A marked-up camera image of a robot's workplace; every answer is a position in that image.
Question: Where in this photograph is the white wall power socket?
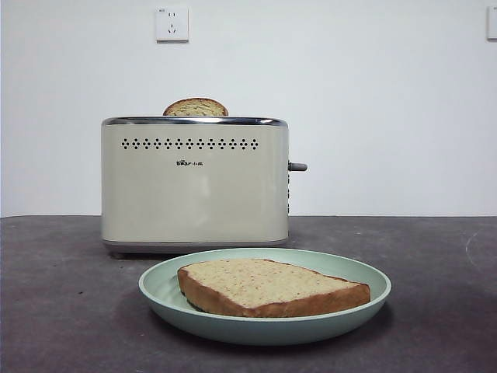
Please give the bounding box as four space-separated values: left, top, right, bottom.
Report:
155 6 190 44

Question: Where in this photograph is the pale green round plate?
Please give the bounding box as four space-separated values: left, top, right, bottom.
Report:
137 247 393 347

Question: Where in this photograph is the toasted bread slice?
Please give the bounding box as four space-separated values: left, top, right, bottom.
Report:
162 97 230 117
176 257 372 319

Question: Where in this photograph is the cream and steel toaster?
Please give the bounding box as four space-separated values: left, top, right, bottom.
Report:
100 115 290 260

